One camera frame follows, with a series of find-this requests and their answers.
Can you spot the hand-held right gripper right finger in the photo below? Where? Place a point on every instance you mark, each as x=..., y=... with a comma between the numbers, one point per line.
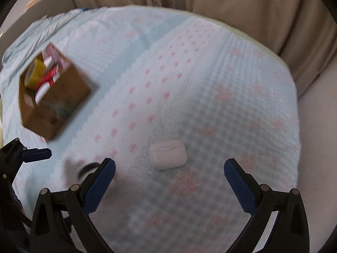
x=238, y=184

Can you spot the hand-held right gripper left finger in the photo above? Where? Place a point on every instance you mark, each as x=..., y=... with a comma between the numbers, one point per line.
x=101, y=184

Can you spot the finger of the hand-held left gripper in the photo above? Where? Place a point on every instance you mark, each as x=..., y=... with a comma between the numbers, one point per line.
x=36, y=154

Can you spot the small black white jar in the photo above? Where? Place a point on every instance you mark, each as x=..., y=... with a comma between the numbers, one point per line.
x=84, y=171

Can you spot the brown cardboard box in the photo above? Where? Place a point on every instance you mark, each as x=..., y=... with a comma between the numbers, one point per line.
x=60, y=102

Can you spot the white jar grey base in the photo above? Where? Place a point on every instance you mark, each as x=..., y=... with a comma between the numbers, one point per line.
x=42, y=91

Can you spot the white earbuds case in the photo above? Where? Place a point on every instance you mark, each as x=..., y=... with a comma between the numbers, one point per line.
x=168, y=158

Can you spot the small red box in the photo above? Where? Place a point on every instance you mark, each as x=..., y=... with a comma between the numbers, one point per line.
x=50, y=76

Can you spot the light blue printed blanket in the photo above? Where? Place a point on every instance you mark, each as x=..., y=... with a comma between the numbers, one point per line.
x=197, y=97

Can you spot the light blue crumpled quilt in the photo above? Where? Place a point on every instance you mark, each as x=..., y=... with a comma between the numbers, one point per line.
x=39, y=29

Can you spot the beige curtain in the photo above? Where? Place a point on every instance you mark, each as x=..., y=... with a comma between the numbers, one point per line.
x=210, y=0

